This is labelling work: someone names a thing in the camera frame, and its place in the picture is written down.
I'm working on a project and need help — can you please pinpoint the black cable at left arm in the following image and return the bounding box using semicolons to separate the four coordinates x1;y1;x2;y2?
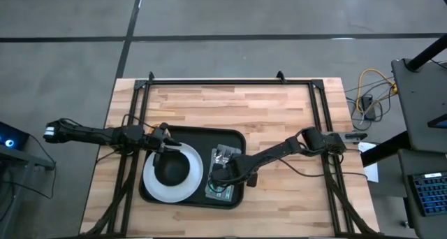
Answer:
120;113;156;129

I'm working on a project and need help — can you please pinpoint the white paper sheet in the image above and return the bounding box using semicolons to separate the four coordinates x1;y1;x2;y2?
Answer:
357;140;381;184

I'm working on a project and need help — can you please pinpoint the white round plate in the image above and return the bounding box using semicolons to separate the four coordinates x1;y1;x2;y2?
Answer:
142;142;205;204

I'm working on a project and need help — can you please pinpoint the black cable on table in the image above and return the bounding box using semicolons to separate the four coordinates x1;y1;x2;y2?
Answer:
277;157;369;180

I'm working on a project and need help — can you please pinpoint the fork with teal patterned handle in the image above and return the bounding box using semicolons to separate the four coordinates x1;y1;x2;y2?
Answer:
212;147;230;198

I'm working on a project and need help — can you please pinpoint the yellow floor cable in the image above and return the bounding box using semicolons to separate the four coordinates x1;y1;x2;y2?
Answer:
355;68;398;117

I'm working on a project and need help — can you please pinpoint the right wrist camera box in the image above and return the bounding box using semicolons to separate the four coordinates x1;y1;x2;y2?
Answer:
246;172;260;189

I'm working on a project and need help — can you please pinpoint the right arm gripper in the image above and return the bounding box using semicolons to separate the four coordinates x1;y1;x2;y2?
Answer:
208;154;253;194

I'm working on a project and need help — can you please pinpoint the grey desk with legs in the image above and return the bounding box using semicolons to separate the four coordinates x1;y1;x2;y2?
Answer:
0;143;57;233

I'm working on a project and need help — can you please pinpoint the knife with teal patterned handle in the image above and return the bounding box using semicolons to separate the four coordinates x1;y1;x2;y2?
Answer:
206;147;224;198

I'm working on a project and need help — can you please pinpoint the grey cloth napkin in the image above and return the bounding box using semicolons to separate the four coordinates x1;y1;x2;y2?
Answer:
204;143;242;201

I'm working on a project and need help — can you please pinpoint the black power adapter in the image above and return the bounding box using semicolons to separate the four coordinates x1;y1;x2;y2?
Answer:
361;94;377;122

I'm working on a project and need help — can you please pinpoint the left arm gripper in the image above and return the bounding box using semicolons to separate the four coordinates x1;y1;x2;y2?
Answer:
141;125;183;168

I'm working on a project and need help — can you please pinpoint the black aluminium table frame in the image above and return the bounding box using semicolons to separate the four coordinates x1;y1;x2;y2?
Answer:
80;71;381;238

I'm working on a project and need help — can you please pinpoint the dark grey bowl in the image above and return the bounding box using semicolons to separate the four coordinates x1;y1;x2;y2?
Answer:
154;150;191;187

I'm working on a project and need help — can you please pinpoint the black plastic serving tray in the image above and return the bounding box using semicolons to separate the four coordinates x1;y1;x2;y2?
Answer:
138;125;247;210

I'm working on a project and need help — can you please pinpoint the computer with blue light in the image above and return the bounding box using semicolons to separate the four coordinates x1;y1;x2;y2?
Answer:
0;121;31;152

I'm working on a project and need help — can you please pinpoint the blue backlit keyboard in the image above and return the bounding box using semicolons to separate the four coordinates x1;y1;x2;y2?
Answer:
411;171;447;218

